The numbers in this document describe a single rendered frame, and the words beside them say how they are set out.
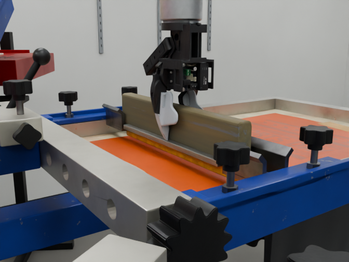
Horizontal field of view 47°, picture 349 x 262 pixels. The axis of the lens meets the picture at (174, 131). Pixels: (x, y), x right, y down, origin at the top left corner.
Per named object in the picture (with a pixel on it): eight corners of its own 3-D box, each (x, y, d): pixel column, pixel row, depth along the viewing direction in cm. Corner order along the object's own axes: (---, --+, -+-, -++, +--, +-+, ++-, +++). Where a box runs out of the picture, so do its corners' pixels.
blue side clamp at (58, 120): (148, 128, 109) (148, 103, 108) (158, 131, 105) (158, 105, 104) (38, 144, 93) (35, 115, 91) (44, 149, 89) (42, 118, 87)
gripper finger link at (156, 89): (151, 113, 72) (158, 64, 71) (147, 112, 73) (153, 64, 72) (173, 115, 75) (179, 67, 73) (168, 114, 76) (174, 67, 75)
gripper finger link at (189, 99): (200, 142, 74) (193, 93, 71) (181, 135, 79) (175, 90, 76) (213, 137, 75) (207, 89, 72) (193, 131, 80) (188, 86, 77)
